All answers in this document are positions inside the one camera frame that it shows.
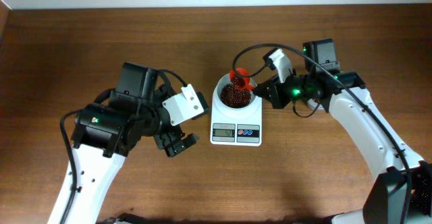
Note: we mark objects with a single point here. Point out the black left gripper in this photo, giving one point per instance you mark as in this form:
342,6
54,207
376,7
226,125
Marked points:
165,142

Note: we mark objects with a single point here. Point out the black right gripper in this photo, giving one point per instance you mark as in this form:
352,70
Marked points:
273,93

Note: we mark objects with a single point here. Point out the orange measuring scoop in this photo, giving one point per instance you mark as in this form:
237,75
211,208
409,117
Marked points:
239,78

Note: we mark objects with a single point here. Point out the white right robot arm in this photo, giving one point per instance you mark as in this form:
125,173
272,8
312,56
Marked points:
402,178

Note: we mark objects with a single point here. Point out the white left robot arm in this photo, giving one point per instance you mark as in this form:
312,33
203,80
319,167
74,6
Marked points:
89,175

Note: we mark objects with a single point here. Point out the white digital kitchen scale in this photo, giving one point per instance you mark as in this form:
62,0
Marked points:
235,126

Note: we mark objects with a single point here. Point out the clear plastic container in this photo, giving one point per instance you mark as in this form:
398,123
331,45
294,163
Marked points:
314,105

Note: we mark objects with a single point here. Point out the white round bowl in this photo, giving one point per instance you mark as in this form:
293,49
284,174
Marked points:
224,81

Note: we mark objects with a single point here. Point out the red beans in bowl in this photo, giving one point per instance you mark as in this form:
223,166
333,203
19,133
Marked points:
234,98

